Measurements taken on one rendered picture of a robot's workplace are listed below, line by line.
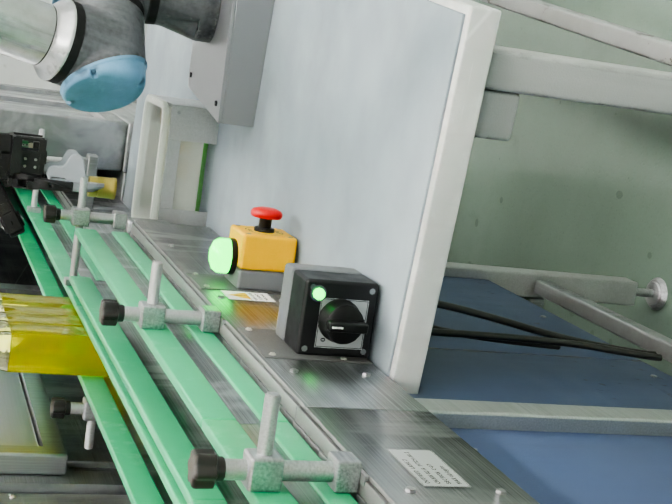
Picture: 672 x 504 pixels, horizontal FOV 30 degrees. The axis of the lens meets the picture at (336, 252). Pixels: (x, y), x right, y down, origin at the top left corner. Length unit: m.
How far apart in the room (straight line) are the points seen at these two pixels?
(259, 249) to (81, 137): 1.31
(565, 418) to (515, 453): 0.11
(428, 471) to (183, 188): 1.10
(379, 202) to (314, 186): 0.22
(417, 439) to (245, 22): 0.86
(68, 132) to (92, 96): 1.02
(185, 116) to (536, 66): 0.86
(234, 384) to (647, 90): 0.51
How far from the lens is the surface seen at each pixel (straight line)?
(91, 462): 1.80
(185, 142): 2.00
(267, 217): 1.55
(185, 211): 2.02
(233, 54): 1.78
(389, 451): 1.02
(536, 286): 2.04
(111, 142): 2.81
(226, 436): 1.06
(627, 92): 1.32
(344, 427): 1.07
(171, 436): 1.27
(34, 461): 1.73
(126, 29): 1.78
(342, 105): 1.46
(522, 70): 1.26
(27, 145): 2.05
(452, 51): 1.19
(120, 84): 1.75
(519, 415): 1.21
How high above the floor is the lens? 1.24
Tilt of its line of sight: 20 degrees down
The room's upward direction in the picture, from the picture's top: 85 degrees counter-clockwise
